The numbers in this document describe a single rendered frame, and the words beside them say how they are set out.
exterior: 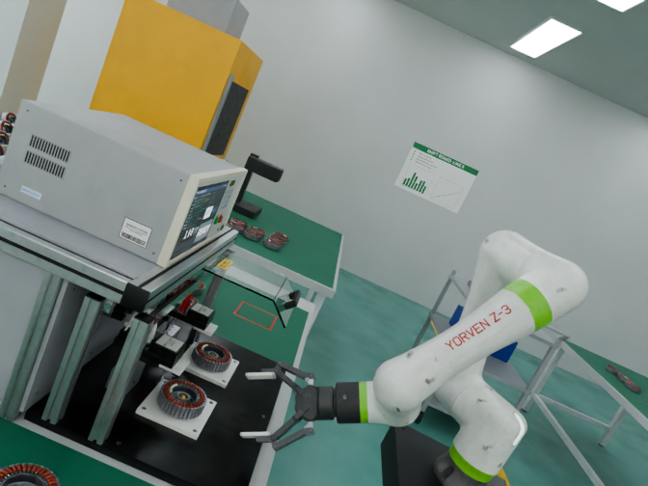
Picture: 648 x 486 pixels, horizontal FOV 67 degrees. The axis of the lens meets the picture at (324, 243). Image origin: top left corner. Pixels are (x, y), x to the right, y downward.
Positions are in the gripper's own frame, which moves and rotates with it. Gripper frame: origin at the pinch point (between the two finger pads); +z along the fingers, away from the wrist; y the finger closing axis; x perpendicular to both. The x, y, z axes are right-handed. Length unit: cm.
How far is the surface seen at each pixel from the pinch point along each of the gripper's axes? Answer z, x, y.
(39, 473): 28.5, 28.3, -18.3
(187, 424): 13.3, 2.1, -4.8
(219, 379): 12.5, -15.0, 10.9
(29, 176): 39, 44, 35
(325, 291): -7, -128, 95
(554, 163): -275, -368, 386
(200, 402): 11.5, 1.1, 0.4
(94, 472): 24.3, 17.7, -16.6
